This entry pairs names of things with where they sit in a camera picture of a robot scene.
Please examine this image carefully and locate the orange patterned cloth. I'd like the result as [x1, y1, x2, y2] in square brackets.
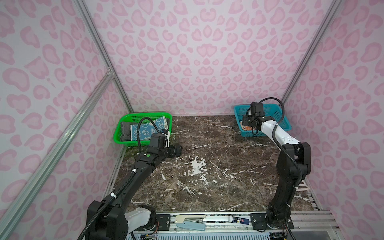
[241, 125, 255, 131]

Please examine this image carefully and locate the blue patterned cloth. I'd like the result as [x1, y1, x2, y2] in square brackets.
[131, 117, 169, 141]

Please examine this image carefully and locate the grey towel gold emblem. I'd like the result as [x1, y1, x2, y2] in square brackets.
[120, 122, 135, 142]

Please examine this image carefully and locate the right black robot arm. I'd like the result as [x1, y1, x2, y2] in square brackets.
[242, 97, 311, 239]

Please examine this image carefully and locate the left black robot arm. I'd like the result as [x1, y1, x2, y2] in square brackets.
[78, 128, 183, 240]

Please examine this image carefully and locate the teal plastic basket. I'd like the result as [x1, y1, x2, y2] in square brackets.
[234, 104, 292, 137]

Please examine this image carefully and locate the green plastic basket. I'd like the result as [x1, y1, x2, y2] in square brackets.
[114, 112, 173, 147]

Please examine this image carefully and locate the grey stapler tool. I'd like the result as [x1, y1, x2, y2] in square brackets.
[175, 215, 206, 231]

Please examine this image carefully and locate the small blue battery pack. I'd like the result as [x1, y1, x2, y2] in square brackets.
[229, 216, 250, 225]

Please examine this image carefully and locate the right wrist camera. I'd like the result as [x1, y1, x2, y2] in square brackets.
[249, 102, 265, 117]

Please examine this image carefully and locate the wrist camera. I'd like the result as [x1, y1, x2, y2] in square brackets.
[249, 102, 265, 117]
[149, 133, 170, 149]

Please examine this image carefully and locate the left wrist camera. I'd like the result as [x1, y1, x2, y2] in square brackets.
[149, 133, 170, 149]

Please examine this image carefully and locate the aluminium front rail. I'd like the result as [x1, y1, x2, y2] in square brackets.
[80, 210, 346, 240]

